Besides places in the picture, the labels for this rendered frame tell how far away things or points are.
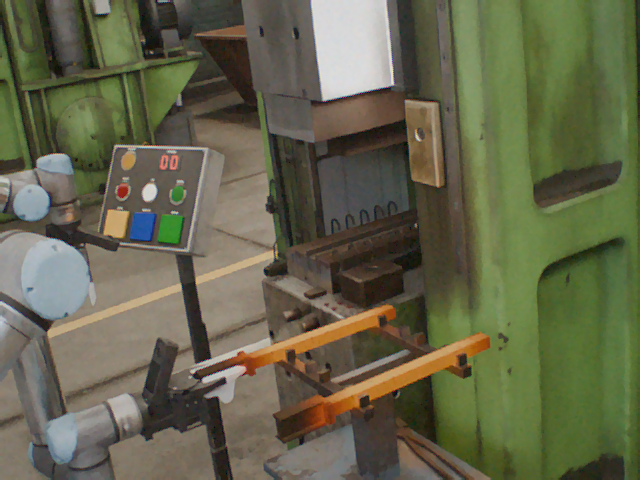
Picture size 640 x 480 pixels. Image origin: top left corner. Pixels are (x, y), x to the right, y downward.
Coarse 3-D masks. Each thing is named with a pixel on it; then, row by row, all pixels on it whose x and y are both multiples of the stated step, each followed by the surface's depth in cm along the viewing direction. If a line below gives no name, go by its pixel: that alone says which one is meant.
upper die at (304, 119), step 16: (272, 96) 208; (288, 96) 203; (352, 96) 201; (368, 96) 203; (384, 96) 205; (400, 96) 208; (272, 112) 210; (288, 112) 204; (304, 112) 198; (320, 112) 197; (336, 112) 199; (352, 112) 201; (368, 112) 204; (384, 112) 206; (400, 112) 209; (272, 128) 212; (288, 128) 206; (304, 128) 200; (320, 128) 198; (336, 128) 200; (352, 128) 202; (368, 128) 205
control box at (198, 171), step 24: (120, 168) 255; (144, 168) 250; (168, 168) 245; (192, 168) 241; (216, 168) 243; (168, 192) 244; (192, 192) 239; (216, 192) 244; (192, 216) 238; (120, 240) 250; (192, 240) 237
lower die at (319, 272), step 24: (408, 216) 233; (336, 240) 219; (360, 240) 217; (384, 240) 217; (408, 240) 218; (288, 264) 224; (312, 264) 213; (336, 264) 208; (408, 264) 220; (336, 288) 209
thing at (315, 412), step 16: (480, 336) 165; (448, 352) 161; (464, 352) 162; (400, 368) 157; (416, 368) 156; (432, 368) 158; (368, 384) 153; (384, 384) 153; (400, 384) 155; (320, 400) 148; (336, 400) 149; (352, 400) 150; (288, 416) 144; (304, 416) 146; (320, 416) 148; (288, 432) 145; (304, 432) 146
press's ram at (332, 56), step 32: (256, 0) 203; (288, 0) 191; (320, 0) 185; (352, 0) 189; (384, 0) 194; (256, 32) 206; (288, 32) 195; (320, 32) 187; (352, 32) 191; (384, 32) 195; (256, 64) 210; (288, 64) 198; (320, 64) 189; (352, 64) 193; (384, 64) 197; (320, 96) 191
